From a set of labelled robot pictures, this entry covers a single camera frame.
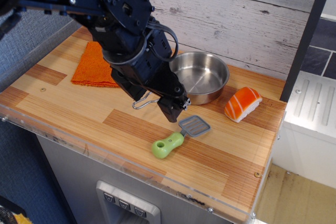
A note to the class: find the stainless steel pan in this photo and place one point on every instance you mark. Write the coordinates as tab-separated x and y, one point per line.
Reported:
203	75

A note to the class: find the silver dispenser button panel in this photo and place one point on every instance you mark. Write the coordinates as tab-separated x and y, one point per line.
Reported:
119	206

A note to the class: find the green handled grey spatula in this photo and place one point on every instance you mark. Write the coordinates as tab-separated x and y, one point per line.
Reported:
193	126

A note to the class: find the orange rag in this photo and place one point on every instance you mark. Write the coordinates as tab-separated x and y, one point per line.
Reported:
92	69

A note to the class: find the salmon nigiri sushi toy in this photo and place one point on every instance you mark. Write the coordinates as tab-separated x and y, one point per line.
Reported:
242	103

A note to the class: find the white grooved appliance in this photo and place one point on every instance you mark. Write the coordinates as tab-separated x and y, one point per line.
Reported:
311	107

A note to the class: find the dark vertical post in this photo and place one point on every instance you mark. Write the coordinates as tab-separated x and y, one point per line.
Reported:
306	38

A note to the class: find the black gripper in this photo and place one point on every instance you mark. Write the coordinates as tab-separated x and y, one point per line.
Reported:
148	70

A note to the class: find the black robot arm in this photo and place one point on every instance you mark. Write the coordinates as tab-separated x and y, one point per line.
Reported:
133	43

